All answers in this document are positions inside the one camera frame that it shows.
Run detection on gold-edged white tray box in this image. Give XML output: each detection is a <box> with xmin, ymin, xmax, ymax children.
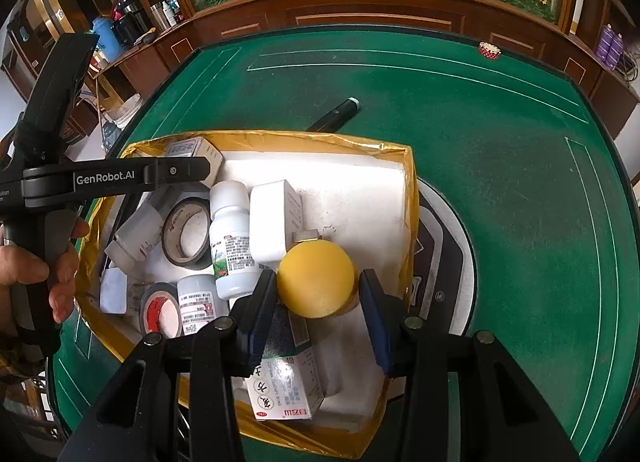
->
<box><xmin>76</xmin><ymin>130</ymin><xmax>419</xmax><ymax>459</ymax></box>

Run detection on white plastic bucket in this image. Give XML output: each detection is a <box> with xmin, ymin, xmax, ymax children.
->
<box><xmin>100</xmin><ymin>94</ymin><xmax>143</xmax><ymax>152</ymax></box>

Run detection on white bottle in tray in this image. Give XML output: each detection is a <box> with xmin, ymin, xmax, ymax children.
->
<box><xmin>177</xmin><ymin>274</ymin><xmax>229</xmax><ymax>335</ymax></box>

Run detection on person's left hand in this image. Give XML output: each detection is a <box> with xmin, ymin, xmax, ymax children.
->
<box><xmin>0</xmin><ymin>242</ymin><xmax>79</xmax><ymax>337</ymax></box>

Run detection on long black marker pen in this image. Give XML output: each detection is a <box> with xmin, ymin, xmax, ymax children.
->
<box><xmin>307</xmin><ymin>97</ymin><xmax>360</xmax><ymax>133</ymax></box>

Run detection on wooden cabinet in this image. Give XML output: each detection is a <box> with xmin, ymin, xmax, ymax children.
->
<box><xmin>102</xmin><ymin>0</ymin><xmax>639</xmax><ymax>136</ymax></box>

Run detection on round table centre plate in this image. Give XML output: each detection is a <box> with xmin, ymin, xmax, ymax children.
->
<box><xmin>409</xmin><ymin>179</ymin><xmax>477</xmax><ymax>335</ymax></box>

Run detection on black tape roll white core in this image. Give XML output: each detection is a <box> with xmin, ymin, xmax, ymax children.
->
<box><xmin>160</xmin><ymin>197</ymin><xmax>212</xmax><ymax>271</ymax></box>

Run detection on small red white cap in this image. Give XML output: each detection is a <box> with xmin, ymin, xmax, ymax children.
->
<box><xmin>477</xmin><ymin>41</ymin><xmax>501</xmax><ymax>60</ymax></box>

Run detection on white charger plug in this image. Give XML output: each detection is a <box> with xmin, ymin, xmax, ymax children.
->
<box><xmin>250</xmin><ymin>181</ymin><xmax>320</xmax><ymax>267</ymax></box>

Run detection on yellow lid jar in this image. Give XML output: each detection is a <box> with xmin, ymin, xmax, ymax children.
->
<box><xmin>277</xmin><ymin>239</ymin><xmax>358</xmax><ymax>319</ymax></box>

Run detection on black tape roll red core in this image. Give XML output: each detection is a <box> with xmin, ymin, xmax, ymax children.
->
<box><xmin>139</xmin><ymin>282</ymin><xmax>182</xmax><ymax>339</ymax></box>

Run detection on purple bottles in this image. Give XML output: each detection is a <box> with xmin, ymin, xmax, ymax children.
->
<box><xmin>596</xmin><ymin>24</ymin><xmax>624</xmax><ymax>70</ymax></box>

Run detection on small white barcode box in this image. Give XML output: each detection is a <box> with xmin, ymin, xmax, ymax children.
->
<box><xmin>165</xmin><ymin>136</ymin><xmax>224</xmax><ymax>189</ymax></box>

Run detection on white adapter in tray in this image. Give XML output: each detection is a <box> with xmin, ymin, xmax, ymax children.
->
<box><xmin>99</xmin><ymin>267</ymin><xmax>128</xmax><ymax>315</ymax></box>

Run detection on white bottle green leaf label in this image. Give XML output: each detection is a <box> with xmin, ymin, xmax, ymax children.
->
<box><xmin>208</xmin><ymin>181</ymin><xmax>262</xmax><ymax>307</ymax></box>

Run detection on blue white medicine box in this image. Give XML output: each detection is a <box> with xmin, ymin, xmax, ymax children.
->
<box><xmin>245</xmin><ymin>303</ymin><xmax>324</xmax><ymax>421</ymax></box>

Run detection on blue thermos jug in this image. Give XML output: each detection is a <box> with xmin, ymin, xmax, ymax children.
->
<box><xmin>92</xmin><ymin>17</ymin><xmax>125</xmax><ymax>63</ymax></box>

